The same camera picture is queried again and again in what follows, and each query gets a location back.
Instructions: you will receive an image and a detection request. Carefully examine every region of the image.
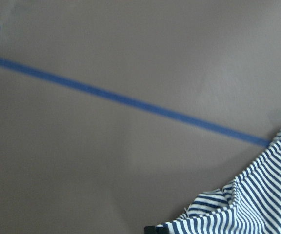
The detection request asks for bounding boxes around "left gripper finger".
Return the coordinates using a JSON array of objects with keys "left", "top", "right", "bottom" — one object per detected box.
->
[{"left": 144, "top": 226, "right": 168, "bottom": 234}]

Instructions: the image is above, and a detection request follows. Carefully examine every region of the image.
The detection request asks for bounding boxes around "navy white striped polo shirt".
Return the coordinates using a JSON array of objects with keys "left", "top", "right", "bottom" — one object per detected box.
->
[{"left": 155, "top": 129, "right": 281, "bottom": 234}]

